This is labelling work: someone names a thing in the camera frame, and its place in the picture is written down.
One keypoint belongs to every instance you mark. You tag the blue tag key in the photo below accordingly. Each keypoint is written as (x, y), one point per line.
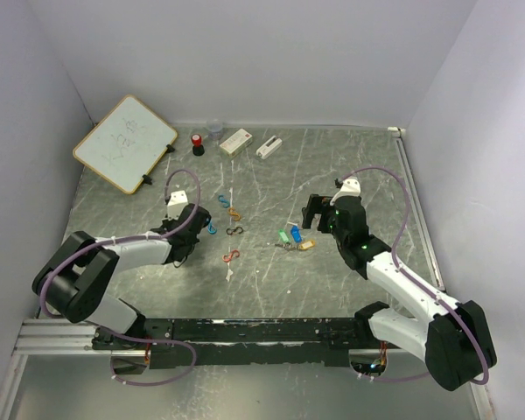
(295, 233)

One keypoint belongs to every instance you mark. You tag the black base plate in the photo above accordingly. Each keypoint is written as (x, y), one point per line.
(177, 342)

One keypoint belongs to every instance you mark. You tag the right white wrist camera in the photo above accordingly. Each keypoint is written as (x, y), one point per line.
(348, 187)

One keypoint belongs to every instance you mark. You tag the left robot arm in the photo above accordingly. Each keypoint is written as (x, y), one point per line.
(79, 291)

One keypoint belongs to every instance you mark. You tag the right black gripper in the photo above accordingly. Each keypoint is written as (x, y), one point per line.
(318, 205)

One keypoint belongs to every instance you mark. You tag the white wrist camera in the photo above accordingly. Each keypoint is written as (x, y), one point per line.
(176, 204)
(348, 187)

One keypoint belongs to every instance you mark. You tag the orange S-carabiner centre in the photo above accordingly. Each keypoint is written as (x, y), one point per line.
(234, 214)

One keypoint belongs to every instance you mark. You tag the red S-carabiner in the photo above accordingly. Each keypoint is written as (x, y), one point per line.
(227, 258)

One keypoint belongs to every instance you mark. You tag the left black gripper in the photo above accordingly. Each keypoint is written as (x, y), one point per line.
(170, 222)

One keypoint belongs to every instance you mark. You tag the blue s-carabiner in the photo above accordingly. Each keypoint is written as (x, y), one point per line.
(212, 230)
(224, 202)

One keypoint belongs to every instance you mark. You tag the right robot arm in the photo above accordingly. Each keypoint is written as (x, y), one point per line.
(451, 338)

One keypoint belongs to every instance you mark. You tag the clear plastic cup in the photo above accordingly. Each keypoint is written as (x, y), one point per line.
(215, 129)

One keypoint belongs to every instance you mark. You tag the green tag key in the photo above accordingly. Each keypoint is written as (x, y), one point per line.
(284, 240)

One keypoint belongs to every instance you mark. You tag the aluminium rail frame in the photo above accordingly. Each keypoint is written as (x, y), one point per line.
(237, 368)

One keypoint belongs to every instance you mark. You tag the white plastic device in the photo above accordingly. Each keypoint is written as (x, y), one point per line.
(269, 147)

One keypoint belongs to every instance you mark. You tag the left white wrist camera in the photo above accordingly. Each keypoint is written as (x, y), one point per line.
(176, 204)

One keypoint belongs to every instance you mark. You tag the red black stamp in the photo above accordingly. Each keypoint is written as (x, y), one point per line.
(197, 145)

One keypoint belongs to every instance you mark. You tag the white green cardboard box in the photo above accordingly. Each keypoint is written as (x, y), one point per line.
(236, 143)

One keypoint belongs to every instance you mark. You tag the wood-framed whiteboard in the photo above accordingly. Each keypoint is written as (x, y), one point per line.
(126, 144)

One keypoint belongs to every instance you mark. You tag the yellow tag key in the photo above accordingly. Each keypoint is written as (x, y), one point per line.
(303, 245)

